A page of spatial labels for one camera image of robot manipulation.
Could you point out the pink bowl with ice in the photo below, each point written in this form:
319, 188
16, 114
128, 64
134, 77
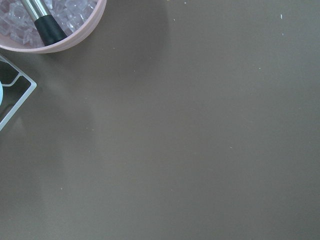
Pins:
72, 40

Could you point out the clear cup rack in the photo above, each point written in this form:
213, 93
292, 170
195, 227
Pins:
17, 87

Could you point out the blue cup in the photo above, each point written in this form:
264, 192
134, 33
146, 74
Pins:
1, 93

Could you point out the steel tongs handle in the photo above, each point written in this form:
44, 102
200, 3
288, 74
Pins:
47, 27

